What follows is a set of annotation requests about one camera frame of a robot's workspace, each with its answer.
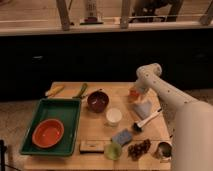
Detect small orange apple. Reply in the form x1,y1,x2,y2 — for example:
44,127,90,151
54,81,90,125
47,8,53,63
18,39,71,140
129,89,140,101

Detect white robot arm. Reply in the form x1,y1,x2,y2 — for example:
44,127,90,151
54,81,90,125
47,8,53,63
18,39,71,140
135,63,213,171

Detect white paper cup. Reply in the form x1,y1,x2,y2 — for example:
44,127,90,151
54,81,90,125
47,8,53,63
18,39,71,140
106,108,122,126

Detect metal cup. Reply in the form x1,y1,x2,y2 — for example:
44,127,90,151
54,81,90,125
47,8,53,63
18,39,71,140
155,142,172,159

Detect green plastic cup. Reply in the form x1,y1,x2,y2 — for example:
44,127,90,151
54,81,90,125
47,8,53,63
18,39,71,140
104,143,122,160

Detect grey folded cloth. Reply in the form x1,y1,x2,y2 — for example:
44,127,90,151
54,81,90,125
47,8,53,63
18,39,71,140
133,101,152,119

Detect wooden table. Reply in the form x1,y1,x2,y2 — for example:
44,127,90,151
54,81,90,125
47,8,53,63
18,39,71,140
24,82,171,171

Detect blue sponge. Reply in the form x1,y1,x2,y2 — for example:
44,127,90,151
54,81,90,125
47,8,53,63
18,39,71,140
111,129,132,146

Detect dark red bowl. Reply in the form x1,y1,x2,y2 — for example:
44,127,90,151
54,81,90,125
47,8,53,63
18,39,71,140
87,91,109,113

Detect bunch of dark grapes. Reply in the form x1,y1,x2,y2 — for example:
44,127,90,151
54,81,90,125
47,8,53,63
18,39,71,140
128,139,151,160

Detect green vegetable toy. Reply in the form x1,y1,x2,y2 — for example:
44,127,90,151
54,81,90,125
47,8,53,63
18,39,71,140
73,83,88,98

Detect wooden block eraser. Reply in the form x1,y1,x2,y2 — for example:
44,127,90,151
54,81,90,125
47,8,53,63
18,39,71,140
79,141,104,153

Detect green plastic tray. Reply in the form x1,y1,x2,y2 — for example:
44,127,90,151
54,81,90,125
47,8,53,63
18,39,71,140
20,99,81,156

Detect orange plastic bowl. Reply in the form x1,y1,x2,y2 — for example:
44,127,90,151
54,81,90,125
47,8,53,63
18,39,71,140
32,119,64,148

